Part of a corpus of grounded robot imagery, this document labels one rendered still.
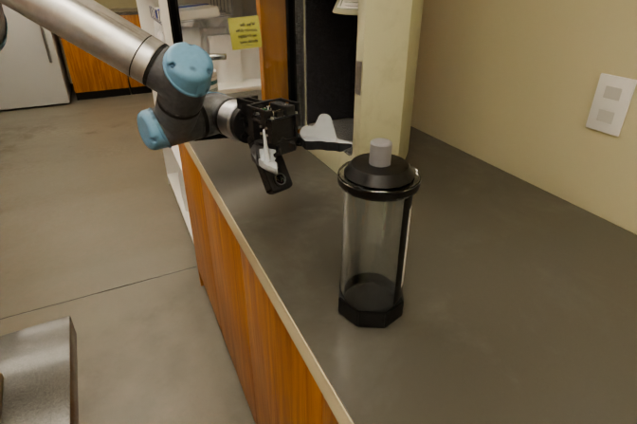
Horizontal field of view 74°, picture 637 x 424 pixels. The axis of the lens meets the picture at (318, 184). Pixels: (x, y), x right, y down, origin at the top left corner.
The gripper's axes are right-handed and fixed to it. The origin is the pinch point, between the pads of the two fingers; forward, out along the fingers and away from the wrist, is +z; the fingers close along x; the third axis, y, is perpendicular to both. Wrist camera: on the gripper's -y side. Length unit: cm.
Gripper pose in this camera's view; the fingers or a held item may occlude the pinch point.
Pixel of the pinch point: (318, 161)
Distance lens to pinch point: 65.1
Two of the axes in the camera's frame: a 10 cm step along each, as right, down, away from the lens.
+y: -0.3, -9.1, -4.2
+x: 7.6, -2.9, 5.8
